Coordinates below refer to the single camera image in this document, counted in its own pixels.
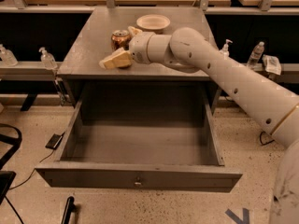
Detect white ceramic bowl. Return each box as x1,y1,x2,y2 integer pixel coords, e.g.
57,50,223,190
136,14,170,33

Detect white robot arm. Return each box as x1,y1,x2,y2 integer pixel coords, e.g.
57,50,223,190
99,27,299,224

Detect orange soda can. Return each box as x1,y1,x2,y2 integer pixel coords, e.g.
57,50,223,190
111,30,131,50

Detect grey open top drawer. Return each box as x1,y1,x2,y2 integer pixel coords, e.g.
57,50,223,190
36,81,242,192

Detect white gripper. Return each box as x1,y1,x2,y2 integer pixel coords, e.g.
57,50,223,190
99,26,154,69

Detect clear sanitizer bottle far left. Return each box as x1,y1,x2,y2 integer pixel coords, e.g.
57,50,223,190
0,44,18,66

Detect clear pump sanitizer bottle right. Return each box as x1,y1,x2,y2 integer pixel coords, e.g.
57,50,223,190
220,39,233,60

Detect black floor cable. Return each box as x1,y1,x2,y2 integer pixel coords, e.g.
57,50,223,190
259,131,276,147
4,149,56,224

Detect grey cabinet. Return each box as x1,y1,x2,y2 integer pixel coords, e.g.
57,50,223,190
59,7,221,117

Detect clear pump sanitizer bottle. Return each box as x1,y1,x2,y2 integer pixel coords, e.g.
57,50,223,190
220,39,233,60
39,47,58,70

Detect black power adapter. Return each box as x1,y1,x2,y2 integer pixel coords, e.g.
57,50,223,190
45,133,63,150

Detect crumpled white packet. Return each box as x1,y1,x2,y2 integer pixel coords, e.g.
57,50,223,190
263,55,281,76

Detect black handle bottom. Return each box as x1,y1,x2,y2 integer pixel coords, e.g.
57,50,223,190
61,196,76,224

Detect grey shelf rail left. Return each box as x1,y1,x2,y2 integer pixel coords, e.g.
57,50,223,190
0,62,56,81

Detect black chair left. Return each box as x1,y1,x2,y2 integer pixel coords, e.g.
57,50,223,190
0,123,22,204

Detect black floor cable left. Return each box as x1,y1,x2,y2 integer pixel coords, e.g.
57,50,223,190
4,149,56,224

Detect black floor cable right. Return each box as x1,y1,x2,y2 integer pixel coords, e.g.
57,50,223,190
259,131,276,147

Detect clear pump sanitizer bottle left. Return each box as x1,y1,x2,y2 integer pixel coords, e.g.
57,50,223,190
39,47,58,70

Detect grey shelf rail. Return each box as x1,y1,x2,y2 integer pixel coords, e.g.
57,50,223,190
0,62,56,81
254,63,299,84

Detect grey shelf rail right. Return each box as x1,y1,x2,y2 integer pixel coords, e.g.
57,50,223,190
254,63,299,84

